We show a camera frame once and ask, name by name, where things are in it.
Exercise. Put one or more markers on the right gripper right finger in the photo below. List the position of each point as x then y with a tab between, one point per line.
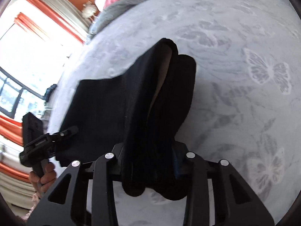
235	203

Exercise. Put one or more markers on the black pants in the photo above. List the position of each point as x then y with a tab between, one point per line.
143	109

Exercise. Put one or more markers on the person's left hand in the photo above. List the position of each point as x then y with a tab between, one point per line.
41	185

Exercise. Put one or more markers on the navy folded garment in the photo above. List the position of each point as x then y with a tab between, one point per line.
49	92

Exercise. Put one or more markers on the grey butterfly bedspread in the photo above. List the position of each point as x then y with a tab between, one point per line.
246	102

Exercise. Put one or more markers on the orange curtain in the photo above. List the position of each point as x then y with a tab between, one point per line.
58	19

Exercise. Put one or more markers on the white feather lamp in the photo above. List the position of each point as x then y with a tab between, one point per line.
89	11

